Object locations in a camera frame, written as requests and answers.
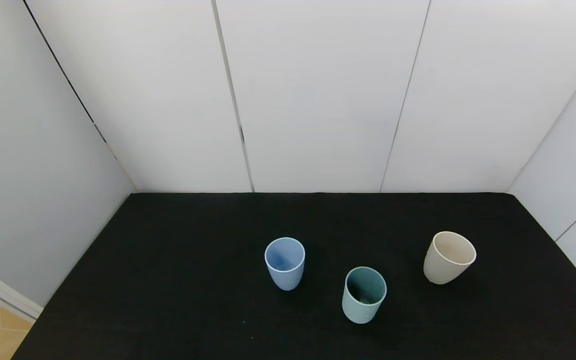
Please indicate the teal green plastic cup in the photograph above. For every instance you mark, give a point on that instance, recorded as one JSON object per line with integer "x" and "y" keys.
{"x": 360, "y": 305}

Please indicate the beige plastic cup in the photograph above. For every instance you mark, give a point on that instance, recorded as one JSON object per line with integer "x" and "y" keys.
{"x": 445, "y": 262}

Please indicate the light blue plastic cup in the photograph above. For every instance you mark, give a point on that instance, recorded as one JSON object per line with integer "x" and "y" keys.
{"x": 284, "y": 267}

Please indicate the black table cloth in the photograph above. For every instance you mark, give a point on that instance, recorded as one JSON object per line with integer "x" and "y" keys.
{"x": 193, "y": 280}

